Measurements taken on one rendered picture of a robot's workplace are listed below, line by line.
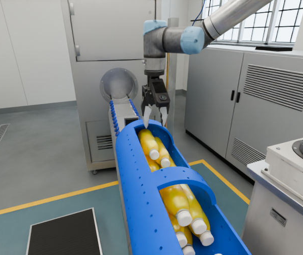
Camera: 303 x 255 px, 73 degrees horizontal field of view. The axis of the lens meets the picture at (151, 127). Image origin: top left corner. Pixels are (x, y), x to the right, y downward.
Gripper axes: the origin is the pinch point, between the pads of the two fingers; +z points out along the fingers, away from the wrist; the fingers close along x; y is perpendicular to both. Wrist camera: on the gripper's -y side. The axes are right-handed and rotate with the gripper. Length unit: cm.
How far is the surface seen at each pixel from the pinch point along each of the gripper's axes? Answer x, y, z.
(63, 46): 90, 432, -7
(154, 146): -0.7, 3.2, 11.3
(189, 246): -3.3, -30.4, 27.8
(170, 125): -33, 75, 35
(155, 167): -0.6, 0.6, 19.9
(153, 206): 8.4, -31.0, 8.1
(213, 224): -12.4, -27.7, 24.2
